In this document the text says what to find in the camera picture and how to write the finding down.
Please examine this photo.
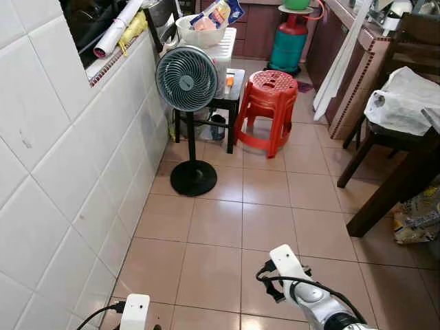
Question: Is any dark wooden table leg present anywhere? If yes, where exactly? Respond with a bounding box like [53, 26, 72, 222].
[346, 131, 440, 238]

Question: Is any printed yellow sack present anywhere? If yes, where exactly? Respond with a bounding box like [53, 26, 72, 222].
[393, 180, 440, 245]

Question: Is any small dark side table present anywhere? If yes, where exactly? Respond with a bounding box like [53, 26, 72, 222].
[172, 67, 246, 153]

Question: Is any red plastic stool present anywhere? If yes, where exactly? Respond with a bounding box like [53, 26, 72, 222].
[234, 70, 299, 159]

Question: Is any grey standing fan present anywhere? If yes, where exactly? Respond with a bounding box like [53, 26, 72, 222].
[155, 45, 219, 197]

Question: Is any white plastic bag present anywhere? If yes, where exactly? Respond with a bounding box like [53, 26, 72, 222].
[364, 67, 440, 136]

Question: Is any long white plank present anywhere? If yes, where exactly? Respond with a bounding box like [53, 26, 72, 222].
[313, 0, 375, 122]

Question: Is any green gas cylinder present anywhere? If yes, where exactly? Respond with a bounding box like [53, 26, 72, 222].
[268, 12, 309, 76]

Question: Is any large white bowl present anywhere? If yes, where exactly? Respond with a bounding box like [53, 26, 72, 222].
[176, 14, 231, 49]

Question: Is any colourful snack packet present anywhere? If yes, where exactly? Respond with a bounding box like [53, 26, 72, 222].
[192, 0, 245, 32]

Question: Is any green plastic bowl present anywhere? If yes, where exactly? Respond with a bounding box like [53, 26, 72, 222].
[283, 0, 311, 11]

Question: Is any dark wooden chair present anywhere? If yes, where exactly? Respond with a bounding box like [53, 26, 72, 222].
[337, 12, 440, 190]

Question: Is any yellow cloth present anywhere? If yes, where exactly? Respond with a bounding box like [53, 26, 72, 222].
[118, 10, 149, 56]

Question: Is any white paper roll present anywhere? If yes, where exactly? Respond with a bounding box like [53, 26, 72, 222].
[93, 0, 144, 58]

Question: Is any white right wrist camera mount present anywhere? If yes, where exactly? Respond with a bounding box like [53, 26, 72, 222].
[269, 244, 314, 289]

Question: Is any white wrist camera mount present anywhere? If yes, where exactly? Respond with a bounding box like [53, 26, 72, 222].
[120, 294, 151, 330]
[269, 244, 314, 289]

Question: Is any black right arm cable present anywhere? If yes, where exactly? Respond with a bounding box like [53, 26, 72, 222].
[256, 272, 369, 324]

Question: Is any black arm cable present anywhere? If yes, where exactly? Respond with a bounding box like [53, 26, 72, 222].
[256, 272, 369, 324]
[76, 300, 126, 330]

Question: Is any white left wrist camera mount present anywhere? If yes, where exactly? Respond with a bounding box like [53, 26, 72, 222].
[120, 294, 151, 330]

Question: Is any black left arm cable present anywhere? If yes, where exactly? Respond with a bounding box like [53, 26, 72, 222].
[76, 300, 126, 330]

